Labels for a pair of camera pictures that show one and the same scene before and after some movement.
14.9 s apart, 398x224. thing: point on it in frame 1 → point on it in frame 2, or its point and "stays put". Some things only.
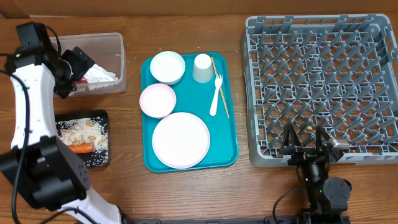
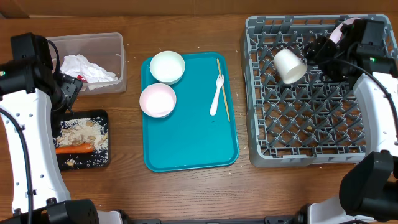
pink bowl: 157,101 stays put
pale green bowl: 167,67 stays put
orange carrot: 83,148 stays put
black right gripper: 302,153 → 319,54
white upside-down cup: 203,71 → 291,68
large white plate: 181,140 → 336,33
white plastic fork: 218,83 stays put
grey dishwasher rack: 336,71 stays put
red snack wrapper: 83,80 stays put
